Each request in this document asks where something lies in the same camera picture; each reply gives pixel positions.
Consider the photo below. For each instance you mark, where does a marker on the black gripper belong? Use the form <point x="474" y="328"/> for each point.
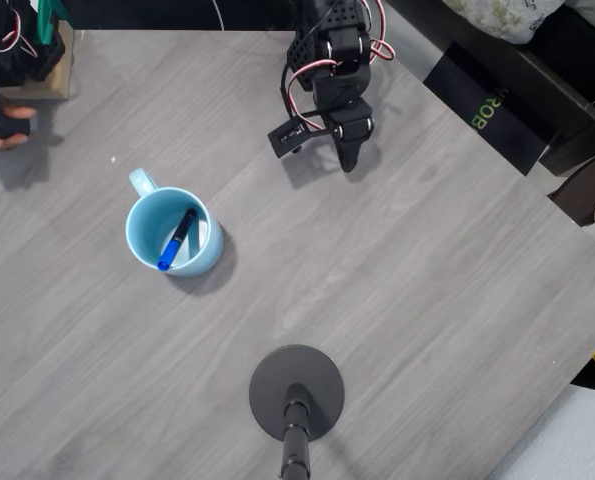
<point x="351" y="131"/>

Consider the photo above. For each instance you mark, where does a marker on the blue capped black marker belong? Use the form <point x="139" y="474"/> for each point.
<point x="177" y="240"/>

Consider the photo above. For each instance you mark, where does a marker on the black leader arm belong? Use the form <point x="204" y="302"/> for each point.
<point x="7" y="60"/>

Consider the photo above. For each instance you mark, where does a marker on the light blue ceramic mug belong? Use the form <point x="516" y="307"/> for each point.
<point x="142" y="225"/>

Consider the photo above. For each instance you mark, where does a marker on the person's hand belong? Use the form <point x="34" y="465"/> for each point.
<point x="19" y="112"/>

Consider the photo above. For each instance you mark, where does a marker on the black box with green letters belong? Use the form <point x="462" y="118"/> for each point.
<point x="507" y="125"/>

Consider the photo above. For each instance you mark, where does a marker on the floral patterned pillow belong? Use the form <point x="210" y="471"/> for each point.
<point x="502" y="15"/>

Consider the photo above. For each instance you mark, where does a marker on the dark wooden furniture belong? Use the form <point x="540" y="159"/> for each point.
<point x="567" y="65"/>

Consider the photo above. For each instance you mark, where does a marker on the dark round chair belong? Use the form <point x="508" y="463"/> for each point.
<point x="587" y="185"/>

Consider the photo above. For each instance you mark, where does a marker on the wooden base board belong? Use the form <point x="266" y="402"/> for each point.
<point x="59" y="82"/>

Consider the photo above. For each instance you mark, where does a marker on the green plastic clamp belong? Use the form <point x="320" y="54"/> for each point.
<point x="44" y="25"/>

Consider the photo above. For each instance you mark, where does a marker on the light grey fabric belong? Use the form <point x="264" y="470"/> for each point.
<point x="577" y="440"/>

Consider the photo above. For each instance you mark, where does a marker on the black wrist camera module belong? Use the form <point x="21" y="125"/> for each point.
<point x="287" y="137"/>

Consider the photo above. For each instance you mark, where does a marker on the black round-base camera stand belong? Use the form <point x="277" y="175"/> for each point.
<point x="277" y="375"/>

